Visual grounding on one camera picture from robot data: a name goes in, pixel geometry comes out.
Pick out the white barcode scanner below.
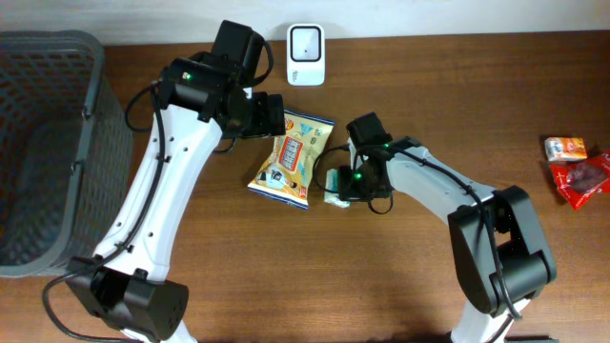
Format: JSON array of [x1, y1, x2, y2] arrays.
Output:
[[286, 23, 326, 87]]

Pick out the grey plastic mesh basket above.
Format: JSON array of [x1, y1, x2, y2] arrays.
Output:
[[1, 30, 132, 278]]

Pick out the orange tissue pack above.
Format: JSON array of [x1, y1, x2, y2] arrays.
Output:
[[544, 137, 587, 162]]

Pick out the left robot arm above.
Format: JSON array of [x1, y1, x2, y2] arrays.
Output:
[[63, 21, 285, 342]]

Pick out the teal tissue pack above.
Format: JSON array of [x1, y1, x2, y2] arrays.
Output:
[[324, 169, 351, 209]]

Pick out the red candy bag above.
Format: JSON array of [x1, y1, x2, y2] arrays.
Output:
[[551, 151, 609, 211]]

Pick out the beige wet wipes pack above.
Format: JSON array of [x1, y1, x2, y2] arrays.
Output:
[[247, 110, 335, 210]]

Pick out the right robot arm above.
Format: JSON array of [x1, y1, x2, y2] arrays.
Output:
[[337, 112, 557, 343]]

